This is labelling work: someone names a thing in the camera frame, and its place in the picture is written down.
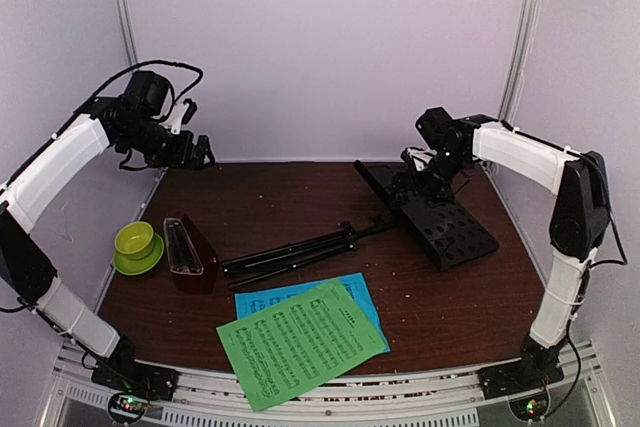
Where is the right aluminium frame post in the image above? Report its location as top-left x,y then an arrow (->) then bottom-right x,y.
498,0 -> 540,122

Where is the blue sheet music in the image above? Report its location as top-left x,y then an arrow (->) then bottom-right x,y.
235,273 -> 391,353

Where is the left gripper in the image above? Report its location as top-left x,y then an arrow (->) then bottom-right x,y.
120,116 -> 216,170

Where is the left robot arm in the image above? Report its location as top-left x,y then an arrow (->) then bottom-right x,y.
1,62 -> 215,391

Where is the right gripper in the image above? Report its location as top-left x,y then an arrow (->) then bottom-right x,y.
390,147 -> 470,208

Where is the green bowl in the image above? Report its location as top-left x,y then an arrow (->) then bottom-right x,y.
114,221 -> 155,260

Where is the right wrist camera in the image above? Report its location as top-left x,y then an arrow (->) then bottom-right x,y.
400,146 -> 434,172

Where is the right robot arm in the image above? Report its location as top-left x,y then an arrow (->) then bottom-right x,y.
401,107 -> 610,389

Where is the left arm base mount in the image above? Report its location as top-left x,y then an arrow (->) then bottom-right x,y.
91,363 -> 179,425

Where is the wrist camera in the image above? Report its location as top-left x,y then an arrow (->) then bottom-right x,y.
400,146 -> 434,172
160,99 -> 198,135

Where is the black music stand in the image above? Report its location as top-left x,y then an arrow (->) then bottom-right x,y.
221,161 -> 499,292

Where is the green sheet music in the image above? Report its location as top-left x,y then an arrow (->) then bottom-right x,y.
217,278 -> 387,411

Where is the brown metronome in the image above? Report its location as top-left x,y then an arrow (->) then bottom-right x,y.
163,213 -> 219,295

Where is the front aluminium rail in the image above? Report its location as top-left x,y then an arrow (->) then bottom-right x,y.
49,339 -> 609,427

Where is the green saucer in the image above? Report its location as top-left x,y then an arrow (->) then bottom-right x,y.
113,234 -> 165,276

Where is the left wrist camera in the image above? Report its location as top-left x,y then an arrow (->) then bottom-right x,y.
160,99 -> 198,135

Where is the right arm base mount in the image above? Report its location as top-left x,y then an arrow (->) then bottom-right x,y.
478,361 -> 564,422

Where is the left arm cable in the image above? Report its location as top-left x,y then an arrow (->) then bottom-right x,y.
74,59 -> 205,121

